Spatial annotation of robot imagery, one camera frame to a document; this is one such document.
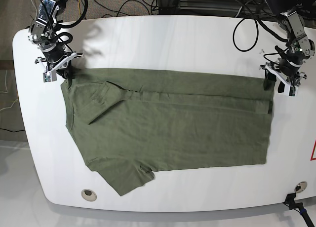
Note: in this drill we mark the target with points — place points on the black clamp with cable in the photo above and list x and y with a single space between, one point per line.
299 207

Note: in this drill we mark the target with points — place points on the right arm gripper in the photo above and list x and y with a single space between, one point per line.
62 67

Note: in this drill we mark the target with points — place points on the right silver table grommet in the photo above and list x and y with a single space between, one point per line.
300 187

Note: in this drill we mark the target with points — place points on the left silver table grommet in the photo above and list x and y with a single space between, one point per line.
88 195

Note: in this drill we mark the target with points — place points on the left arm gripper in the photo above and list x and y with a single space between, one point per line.
288 85

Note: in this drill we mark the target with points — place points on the olive green T-shirt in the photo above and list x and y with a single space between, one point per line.
129 124

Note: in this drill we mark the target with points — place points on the silver table grommet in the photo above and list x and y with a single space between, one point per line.
300 187
88 195

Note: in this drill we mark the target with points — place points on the red triangle warning sticker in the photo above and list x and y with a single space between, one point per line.
313 155

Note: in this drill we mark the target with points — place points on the aluminium frame stand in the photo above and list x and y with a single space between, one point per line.
167 7

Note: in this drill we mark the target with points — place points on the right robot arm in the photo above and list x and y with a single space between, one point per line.
45 32

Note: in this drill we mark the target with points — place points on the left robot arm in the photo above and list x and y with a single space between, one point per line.
299 48

